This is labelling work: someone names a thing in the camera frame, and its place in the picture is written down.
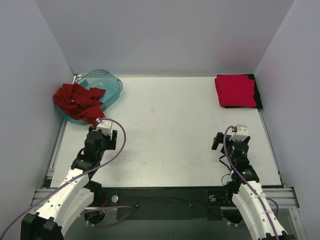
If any bright pink-red t shirt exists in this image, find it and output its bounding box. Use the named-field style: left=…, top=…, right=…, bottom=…
left=214, top=74, right=258, bottom=108

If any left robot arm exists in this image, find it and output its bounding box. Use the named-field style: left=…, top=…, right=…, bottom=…
left=20, top=119, right=118, bottom=240

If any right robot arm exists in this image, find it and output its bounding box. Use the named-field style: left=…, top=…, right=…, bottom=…
left=211, top=126, right=296, bottom=240

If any dark red t shirt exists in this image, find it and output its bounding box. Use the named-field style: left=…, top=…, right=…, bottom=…
left=53, top=83, right=106, bottom=126

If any folded black t shirt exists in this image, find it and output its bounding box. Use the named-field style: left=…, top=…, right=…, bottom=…
left=221, top=74, right=264, bottom=110

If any blue plastic tub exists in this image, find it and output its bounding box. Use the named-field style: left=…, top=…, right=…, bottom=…
left=54, top=69, right=123, bottom=125

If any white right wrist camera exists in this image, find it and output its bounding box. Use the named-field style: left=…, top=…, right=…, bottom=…
left=230, top=124, right=249, bottom=142

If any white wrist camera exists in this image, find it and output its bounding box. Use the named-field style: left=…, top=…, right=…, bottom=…
left=230, top=124, right=249, bottom=142
left=95, top=118, right=113, bottom=136

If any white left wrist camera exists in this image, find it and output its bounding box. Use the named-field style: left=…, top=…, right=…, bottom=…
left=95, top=118, right=113, bottom=136

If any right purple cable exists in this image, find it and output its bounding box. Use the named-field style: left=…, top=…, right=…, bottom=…
left=223, top=126, right=282, bottom=240

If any purple cable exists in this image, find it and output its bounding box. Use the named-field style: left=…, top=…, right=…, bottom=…
left=4, top=117, right=135, bottom=237
left=223, top=126, right=282, bottom=240

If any aluminium frame rail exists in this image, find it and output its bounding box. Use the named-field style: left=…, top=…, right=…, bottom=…
left=29, top=186, right=300, bottom=210

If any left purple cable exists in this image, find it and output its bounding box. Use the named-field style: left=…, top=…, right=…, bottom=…
left=4, top=117, right=135, bottom=237

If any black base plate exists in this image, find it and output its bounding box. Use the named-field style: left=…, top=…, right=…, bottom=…
left=90, top=186, right=242, bottom=223

